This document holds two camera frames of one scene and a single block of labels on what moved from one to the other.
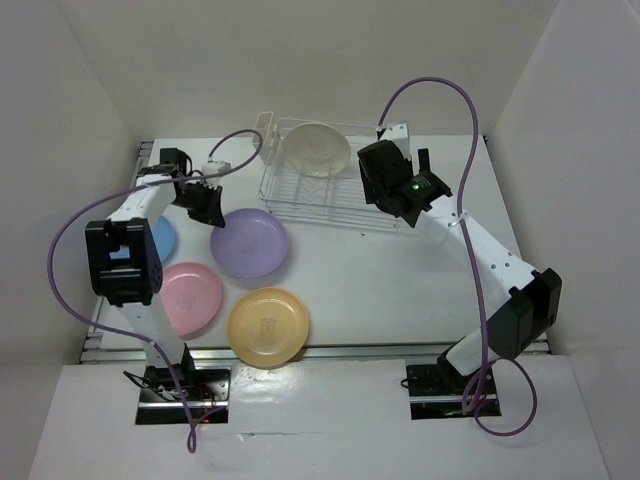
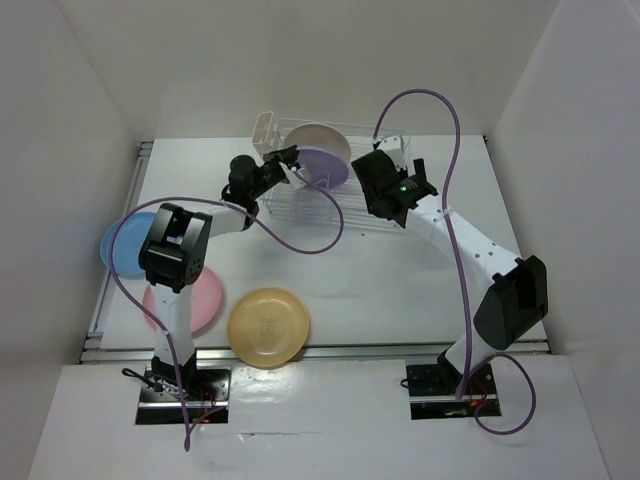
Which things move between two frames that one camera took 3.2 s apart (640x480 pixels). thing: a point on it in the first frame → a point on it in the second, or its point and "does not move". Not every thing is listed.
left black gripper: (212, 211) → (286, 156)
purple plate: (253, 243) → (323, 168)
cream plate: (317, 149) does not move
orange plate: (268, 327) does not move
